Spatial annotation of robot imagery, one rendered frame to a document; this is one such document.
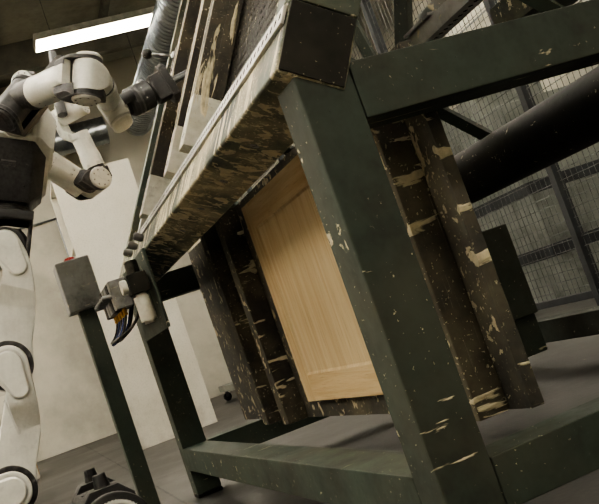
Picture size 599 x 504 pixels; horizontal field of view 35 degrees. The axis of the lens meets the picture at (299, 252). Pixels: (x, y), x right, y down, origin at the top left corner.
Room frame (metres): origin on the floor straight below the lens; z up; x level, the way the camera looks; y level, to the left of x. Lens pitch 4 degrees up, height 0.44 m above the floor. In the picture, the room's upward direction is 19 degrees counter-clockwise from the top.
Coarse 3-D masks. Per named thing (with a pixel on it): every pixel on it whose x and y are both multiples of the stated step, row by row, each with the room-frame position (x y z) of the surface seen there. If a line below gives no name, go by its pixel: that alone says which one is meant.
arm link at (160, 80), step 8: (160, 64) 2.77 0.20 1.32; (160, 72) 2.75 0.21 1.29; (168, 72) 2.76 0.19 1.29; (152, 80) 2.74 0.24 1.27; (160, 80) 2.75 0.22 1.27; (168, 80) 2.76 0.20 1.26; (136, 88) 2.71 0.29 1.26; (144, 88) 2.71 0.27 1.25; (152, 88) 2.74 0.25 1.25; (160, 88) 2.75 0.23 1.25; (168, 88) 2.76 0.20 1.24; (176, 88) 2.76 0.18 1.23; (144, 96) 2.71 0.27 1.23; (152, 96) 2.72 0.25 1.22; (160, 96) 2.75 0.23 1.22; (168, 96) 2.76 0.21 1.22; (176, 96) 2.76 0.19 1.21; (144, 104) 2.72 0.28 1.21; (152, 104) 2.74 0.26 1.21; (160, 104) 2.79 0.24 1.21
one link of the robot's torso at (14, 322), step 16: (0, 240) 2.69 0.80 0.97; (16, 240) 2.71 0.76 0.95; (0, 256) 2.69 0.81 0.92; (16, 256) 2.70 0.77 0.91; (0, 272) 2.83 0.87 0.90; (16, 272) 2.70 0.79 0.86; (32, 272) 2.72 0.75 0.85; (0, 288) 2.70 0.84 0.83; (16, 288) 2.71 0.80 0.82; (32, 288) 2.72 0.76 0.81; (0, 304) 2.71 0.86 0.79; (16, 304) 2.72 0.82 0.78; (32, 304) 2.73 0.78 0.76; (0, 320) 2.70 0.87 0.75; (16, 320) 2.72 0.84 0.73; (32, 320) 2.73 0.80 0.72; (0, 336) 2.70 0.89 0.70; (16, 336) 2.71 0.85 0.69; (32, 336) 2.73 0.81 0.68; (32, 352) 2.72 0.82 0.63; (32, 368) 2.70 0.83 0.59
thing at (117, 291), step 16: (144, 256) 2.71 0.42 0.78; (128, 272) 2.72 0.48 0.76; (144, 272) 2.72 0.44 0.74; (112, 288) 2.83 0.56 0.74; (128, 288) 2.71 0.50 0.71; (144, 288) 2.71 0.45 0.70; (96, 304) 3.01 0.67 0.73; (112, 304) 2.88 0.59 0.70; (128, 304) 2.84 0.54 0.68; (144, 304) 2.71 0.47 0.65; (160, 304) 2.71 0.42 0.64; (128, 320) 3.12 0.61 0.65; (144, 320) 2.71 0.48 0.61; (160, 320) 2.79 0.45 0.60; (144, 336) 3.16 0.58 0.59
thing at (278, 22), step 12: (276, 24) 1.37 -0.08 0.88; (264, 36) 1.45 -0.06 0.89; (264, 48) 1.44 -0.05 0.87; (252, 60) 1.51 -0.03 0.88; (240, 72) 1.61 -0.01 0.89; (240, 84) 1.59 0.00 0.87; (228, 96) 1.69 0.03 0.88; (216, 120) 1.78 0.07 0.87; (204, 132) 1.91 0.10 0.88; (192, 156) 2.02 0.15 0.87; (180, 168) 2.20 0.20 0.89; (168, 192) 2.34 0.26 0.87; (156, 204) 2.58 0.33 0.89; (144, 228) 2.78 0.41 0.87
